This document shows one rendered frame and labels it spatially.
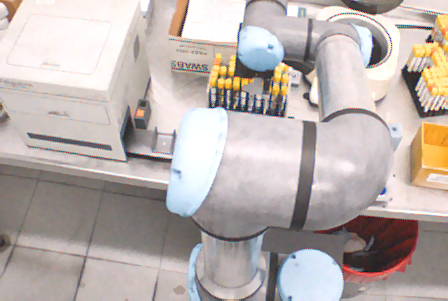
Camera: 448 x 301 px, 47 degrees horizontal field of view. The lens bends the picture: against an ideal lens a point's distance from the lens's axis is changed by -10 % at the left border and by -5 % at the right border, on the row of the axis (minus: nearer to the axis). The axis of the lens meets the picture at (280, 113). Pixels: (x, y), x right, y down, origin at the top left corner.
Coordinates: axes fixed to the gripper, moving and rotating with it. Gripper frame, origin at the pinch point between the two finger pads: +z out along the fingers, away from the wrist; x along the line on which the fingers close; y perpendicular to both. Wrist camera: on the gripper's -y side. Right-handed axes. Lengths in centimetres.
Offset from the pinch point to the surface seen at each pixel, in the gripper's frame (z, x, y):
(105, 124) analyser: 1.6, 12.6, 34.8
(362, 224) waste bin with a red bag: 86, -8, -42
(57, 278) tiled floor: 106, 23, 73
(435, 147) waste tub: 17.5, -2.0, -45.9
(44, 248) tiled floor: 106, 12, 81
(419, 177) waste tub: 13.6, 9.7, -39.4
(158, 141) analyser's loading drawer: 14.2, 7.8, 24.6
